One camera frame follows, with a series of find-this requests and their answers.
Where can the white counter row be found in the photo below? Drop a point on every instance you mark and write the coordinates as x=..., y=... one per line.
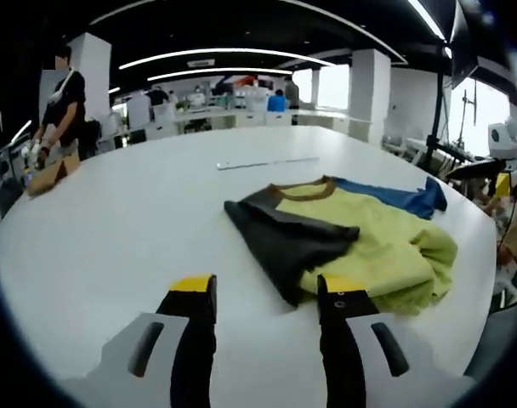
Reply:
x=241, y=121

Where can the black tripod stand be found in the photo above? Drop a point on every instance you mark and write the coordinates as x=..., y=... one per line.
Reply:
x=438, y=115

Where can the white tall cabinet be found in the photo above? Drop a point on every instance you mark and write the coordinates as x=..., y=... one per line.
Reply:
x=138, y=112

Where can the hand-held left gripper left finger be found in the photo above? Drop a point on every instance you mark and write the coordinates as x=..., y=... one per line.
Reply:
x=156, y=340

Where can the white flat strip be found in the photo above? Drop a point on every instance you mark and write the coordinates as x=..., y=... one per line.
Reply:
x=267, y=163

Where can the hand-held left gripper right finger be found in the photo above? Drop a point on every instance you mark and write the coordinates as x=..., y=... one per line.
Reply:
x=369, y=348

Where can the black studio light panel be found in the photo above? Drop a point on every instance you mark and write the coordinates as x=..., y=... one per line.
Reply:
x=471, y=38

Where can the white neck device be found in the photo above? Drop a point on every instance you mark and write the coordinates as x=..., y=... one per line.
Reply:
x=62, y=90

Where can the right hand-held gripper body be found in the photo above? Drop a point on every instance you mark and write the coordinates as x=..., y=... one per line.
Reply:
x=503, y=142

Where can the black waist bag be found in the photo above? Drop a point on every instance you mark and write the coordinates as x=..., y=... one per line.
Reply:
x=90, y=138

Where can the yellow garment grey blue sleeves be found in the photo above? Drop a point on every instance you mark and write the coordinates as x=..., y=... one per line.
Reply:
x=369, y=229

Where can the white square pillar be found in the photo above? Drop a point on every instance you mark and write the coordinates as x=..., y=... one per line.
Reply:
x=369, y=93
x=92, y=72

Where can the ceiling air vent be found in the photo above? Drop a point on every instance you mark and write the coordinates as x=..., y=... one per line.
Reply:
x=201, y=63

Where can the cardboard box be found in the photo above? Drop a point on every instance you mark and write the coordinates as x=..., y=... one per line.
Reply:
x=50, y=176

